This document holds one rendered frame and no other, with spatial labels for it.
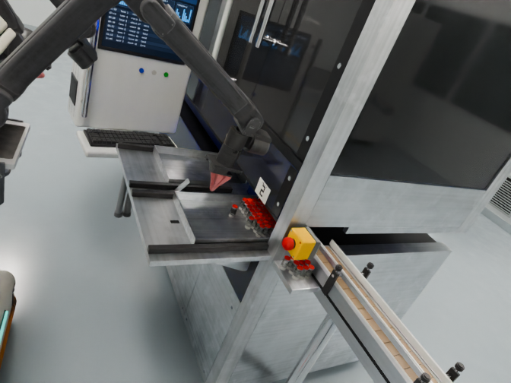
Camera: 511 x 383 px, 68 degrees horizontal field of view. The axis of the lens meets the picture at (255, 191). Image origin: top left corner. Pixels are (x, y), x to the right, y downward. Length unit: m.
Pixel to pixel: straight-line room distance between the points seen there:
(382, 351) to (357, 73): 0.72
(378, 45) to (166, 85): 1.17
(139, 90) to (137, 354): 1.23
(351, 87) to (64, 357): 1.60
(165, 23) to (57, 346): 1.54
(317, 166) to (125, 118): 1.12
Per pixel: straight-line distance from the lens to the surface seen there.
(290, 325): 1.64
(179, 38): 0.87
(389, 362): 1.11
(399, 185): 1.38
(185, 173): 1.55
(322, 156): 1.09
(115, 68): 1.85
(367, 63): 1.04
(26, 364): 1.96
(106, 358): 1.97
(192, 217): 1.31
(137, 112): 1.96
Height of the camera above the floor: 1.62
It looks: 27 degrees down
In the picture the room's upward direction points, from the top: 21 degrees clockwise
